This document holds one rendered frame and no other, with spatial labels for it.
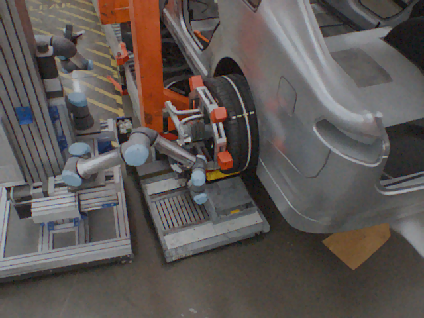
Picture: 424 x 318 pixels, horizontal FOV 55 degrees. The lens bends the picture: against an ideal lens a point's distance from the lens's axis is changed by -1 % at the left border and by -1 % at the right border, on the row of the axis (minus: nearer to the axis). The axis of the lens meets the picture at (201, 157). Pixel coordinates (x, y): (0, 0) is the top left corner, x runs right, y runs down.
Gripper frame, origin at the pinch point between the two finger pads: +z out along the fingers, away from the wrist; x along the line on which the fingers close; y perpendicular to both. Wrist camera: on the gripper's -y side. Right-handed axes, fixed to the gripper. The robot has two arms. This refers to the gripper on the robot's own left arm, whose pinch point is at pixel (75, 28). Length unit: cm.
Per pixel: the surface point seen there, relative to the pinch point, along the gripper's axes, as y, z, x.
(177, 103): 40, -21, 80
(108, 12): 51, 150, -7
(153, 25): -25, -31, 60
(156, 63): 3, -30, 63
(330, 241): 105, -86, 208
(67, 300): 127, -142, 21
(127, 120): 63, -19, 41
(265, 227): 103, -80, 158
